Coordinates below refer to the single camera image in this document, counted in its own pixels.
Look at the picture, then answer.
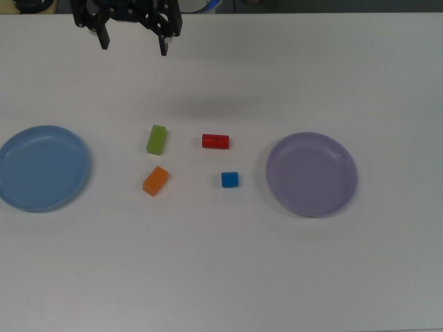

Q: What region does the orange rectangular block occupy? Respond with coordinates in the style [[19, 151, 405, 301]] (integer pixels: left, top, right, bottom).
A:
[[142, 165, 170, 197]]

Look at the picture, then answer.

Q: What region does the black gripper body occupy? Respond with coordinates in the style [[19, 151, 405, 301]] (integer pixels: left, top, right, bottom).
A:
[[90, 0, 168, 21]]

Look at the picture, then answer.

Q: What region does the blue plate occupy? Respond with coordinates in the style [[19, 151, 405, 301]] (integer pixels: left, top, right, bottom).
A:
[[0, 124, 93, 213]]

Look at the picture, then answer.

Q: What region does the blue short cylinder block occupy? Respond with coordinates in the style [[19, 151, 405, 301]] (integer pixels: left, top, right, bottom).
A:
[[221, 171, 239, 189]]

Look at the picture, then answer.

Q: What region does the purple plate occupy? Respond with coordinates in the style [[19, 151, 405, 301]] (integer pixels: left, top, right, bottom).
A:
[[265, 131, 359, 219]]

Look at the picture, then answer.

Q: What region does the black round object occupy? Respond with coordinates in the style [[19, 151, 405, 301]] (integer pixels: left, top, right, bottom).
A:
[[12, 0, 53, 10]]

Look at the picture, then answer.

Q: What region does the red cylinder block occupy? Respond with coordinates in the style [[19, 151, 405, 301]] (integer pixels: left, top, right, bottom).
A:
[[201, 133, 230, 150]]

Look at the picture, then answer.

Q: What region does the green rectangular block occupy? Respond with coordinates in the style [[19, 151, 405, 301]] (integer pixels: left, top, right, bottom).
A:
[[145, 124, 168, 156]]

